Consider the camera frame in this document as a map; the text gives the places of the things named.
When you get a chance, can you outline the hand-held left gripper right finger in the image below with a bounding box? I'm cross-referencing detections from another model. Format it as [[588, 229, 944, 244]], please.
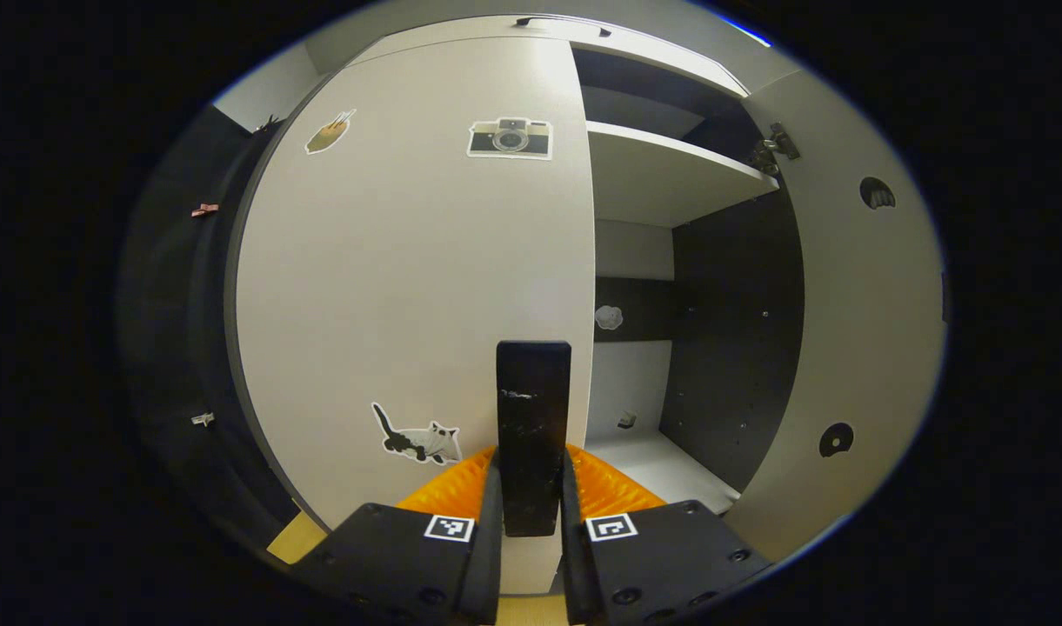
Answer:
[[558, 443, 773, 626]]

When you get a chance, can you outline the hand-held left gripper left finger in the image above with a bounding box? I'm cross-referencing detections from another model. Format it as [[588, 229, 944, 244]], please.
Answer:
[[291, 445, 505, 626]]

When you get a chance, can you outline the black door handle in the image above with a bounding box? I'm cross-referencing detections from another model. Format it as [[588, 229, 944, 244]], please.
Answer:
[[496, 340, 573, 538]]

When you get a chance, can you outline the grey double-door shoe cabinet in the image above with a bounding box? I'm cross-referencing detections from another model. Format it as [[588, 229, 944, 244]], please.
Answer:
[[224, 13, 947, 601]]

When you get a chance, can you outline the grey cabinet door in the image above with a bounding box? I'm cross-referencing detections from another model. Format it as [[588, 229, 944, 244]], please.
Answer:
[[722, 70, 947, 566], [235, 37, 597, 596]]

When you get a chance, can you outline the grey cabinet shelf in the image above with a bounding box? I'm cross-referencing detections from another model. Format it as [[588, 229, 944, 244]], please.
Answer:
[[585, 120, 780, 229]]

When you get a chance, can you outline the metal door hinge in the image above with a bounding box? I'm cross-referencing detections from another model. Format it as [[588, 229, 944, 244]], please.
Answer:
[[750, 122, 801, 175]]

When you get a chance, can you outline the grey cabinet drawer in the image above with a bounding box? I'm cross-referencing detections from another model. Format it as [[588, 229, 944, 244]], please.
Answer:
[[348, 13, 749, 97]]

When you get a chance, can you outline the black backdrop cloth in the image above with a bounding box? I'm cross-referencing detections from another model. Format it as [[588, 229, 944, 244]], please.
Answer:
[[117, 104, 323, 557]]

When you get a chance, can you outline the black drawer handle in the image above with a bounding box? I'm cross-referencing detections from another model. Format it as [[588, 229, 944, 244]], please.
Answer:
[[513, 15, 613, 38]]

